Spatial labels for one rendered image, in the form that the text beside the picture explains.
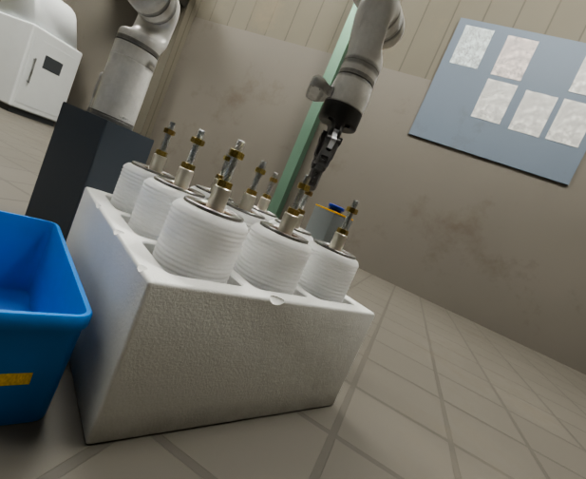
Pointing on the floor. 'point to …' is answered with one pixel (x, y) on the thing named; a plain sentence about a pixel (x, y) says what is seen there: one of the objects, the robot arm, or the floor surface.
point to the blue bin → (21, 316)
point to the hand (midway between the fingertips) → (312, 180)
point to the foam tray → (194, 339)
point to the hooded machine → (28, 57)
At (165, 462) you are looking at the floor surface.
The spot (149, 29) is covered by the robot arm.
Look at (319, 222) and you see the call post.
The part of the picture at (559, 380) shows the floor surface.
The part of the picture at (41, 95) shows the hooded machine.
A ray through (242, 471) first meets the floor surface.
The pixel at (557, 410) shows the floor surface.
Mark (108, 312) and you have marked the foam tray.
